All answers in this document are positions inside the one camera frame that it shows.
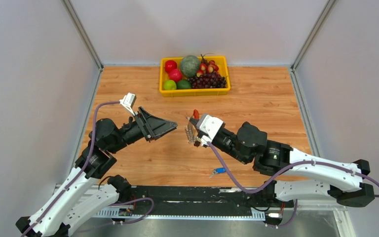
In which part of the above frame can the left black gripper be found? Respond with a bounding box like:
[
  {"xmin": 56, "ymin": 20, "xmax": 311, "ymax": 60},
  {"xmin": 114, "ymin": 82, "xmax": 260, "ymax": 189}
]
[{"xmin": 108, "ymin": 106, "xmax": 178, "ymax": 153}]

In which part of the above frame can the metal key organizer with rings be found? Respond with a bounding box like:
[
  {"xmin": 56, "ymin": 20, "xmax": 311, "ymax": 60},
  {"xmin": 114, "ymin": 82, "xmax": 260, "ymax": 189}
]
[{"xmin": 184, "ymin": 109, "xmax": 200, "ymax": 147}]

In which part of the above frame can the key with blue tag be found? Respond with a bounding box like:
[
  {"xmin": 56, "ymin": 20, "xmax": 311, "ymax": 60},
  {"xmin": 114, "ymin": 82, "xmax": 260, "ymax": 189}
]
[{"xmin": 209, "ymin": 167, "xmax": 227, "ymax": 178}]

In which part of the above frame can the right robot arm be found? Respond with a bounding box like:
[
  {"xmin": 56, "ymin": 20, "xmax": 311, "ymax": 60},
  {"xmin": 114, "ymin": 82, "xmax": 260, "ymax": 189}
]
[{"xmin": 189, "ymin": 115, "xmax": 376, "ymax": 207}]

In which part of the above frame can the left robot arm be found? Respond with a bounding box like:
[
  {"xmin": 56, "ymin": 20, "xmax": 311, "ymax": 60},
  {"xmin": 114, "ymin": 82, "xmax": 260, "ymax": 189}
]
[{"xmin": 16, "ymin": 107, "xmax": 177, "ymax": 237}]

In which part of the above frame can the dark green avocado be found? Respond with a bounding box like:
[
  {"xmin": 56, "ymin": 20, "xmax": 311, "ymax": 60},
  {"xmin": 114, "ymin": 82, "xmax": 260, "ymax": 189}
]
[{"xmin": 176, "ymin": 79, "xmax": 192, "ymax": 90}]

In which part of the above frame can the light green lime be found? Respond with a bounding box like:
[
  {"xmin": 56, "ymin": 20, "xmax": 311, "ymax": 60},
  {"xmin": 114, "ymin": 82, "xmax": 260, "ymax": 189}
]
[{"xmin": 163, "ymin": 79, "xmax": 177, "ymax": 90}]

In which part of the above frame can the dark purple grape bunch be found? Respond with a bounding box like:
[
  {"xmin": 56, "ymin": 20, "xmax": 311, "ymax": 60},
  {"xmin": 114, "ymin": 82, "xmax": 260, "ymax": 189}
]
[{"xmin": 187, "ymin": 73, "xmax": 228, "ymax": 89}]

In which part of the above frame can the pink red apple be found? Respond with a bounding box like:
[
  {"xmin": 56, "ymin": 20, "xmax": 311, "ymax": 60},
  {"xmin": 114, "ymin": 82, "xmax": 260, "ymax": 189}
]
[{"xmin": 168, "ymin": 68, "xmax": 183, "ymax": 82}]

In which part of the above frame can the yellow plastic fruit tray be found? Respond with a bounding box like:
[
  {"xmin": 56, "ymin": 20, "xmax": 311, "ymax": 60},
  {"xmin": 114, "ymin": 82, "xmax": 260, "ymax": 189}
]
[{"xmin": 159, "ymin": 55, "xmax": 231, "ymax": 97}]

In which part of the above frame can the red cherry cluster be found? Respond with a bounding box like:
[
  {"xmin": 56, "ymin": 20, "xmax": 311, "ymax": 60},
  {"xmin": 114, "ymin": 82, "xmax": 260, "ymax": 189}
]
[{"xmin": 196, "ymin": 54, "xmax": 219, "ymax": 77}]

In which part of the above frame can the green melon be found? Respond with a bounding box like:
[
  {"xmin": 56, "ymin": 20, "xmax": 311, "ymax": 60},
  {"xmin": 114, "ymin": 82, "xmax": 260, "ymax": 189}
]
[{"xmin": 180, "ymin": 55, "xmax": 201, "ymax": 78}]

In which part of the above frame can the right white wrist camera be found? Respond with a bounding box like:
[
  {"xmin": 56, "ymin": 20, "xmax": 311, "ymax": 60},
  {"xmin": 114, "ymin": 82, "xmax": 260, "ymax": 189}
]
[{"xmin": 197, "ymin": 114, "xmax": 225, "ymax": 147}]

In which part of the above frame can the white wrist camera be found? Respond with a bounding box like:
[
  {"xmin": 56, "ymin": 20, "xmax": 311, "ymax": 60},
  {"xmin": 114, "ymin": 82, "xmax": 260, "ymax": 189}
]
[
  {"xmin": 197, "ymin": 114, "xmax": 225, "ymax": 147},
  {"xmin": 119, "ymin": 92, "xmax": 137, "ymax": 116}
]

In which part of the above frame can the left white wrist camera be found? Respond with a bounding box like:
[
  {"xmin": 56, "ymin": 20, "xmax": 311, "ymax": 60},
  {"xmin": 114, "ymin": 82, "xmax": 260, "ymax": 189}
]
[{"xmin": 119, "ymin": 92, "xmax": 137, "ymax": 116}]

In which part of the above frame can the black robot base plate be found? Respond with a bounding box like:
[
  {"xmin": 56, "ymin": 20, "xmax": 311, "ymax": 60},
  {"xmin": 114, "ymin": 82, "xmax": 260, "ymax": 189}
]
[{"xmin": 109, "ymin": 186, "xmax": 294, "ymax": 216}]

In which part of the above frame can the slotted grey cable duct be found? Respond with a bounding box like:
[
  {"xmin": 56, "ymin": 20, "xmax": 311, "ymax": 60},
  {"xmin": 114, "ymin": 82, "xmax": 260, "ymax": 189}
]
[{"xmin": 93, "ymin": 207, "xmax": 266, "ymax": 221}]

